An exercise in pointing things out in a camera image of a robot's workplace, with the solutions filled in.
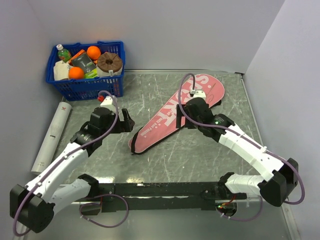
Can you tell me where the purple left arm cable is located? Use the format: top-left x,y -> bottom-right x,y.
12,90 -> 130,237

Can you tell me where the orange ball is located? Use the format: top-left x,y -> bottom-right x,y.
68,66 -> 85,80
86,46 -> 101,61

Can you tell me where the orange ball upper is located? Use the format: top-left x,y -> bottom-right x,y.
86,46 -> 101,61

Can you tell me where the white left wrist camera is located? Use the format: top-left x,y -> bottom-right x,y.
97,95 -> 117,113

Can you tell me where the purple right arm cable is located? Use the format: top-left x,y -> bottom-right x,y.
179,72 -> 306,222

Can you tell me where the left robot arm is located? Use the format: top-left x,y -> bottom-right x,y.
9,106 -> 135,237

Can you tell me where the orange ball lower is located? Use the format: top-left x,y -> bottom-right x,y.
68,66 -> 85,80

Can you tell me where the blue plastic basket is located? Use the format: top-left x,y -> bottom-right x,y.
45,40 -> 126,102

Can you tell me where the dark green carton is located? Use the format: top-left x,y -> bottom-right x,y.
71,53 -> 98,79

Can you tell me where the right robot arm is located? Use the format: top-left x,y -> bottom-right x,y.
176,97 -> 299,207

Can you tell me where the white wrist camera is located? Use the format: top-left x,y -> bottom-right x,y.
189,89 -> 206,101
97,95 -> 117,113

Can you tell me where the white shuttlecock tube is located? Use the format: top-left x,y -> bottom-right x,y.
31,102 -> 72,175

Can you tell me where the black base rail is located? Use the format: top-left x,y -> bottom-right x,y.
77,181 -> 247,213

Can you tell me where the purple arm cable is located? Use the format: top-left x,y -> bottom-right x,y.
12,90 -> 130,237
179,72 -> 306,222

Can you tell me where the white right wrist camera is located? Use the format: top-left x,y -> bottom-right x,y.
189,89 -> 206,101

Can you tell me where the white cloth bag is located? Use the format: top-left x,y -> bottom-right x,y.
53,60 -> 73,81

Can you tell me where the pink racket bag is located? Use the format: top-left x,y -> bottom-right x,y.
128,73 -> 225,155

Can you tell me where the green drink bottle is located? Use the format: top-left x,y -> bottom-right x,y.
56,44 -> 72,63

